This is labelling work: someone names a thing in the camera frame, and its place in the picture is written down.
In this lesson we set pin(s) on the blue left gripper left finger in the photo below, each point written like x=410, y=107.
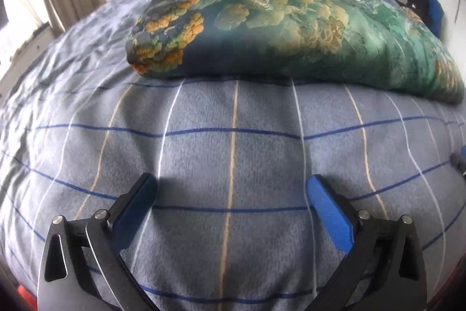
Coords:
x=130, y=209

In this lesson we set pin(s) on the green patterned silk jacket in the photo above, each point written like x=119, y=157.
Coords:
x=376, y=43

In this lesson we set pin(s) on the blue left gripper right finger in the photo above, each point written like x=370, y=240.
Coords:
x=333, y=210

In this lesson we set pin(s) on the blue plaid duvet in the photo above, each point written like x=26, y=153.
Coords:
x=231, y=227

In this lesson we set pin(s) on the white window cabinet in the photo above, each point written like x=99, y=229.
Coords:
x=23, y=58

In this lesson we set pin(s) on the black and blue hanging clothes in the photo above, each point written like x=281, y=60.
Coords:
x=430, y=12

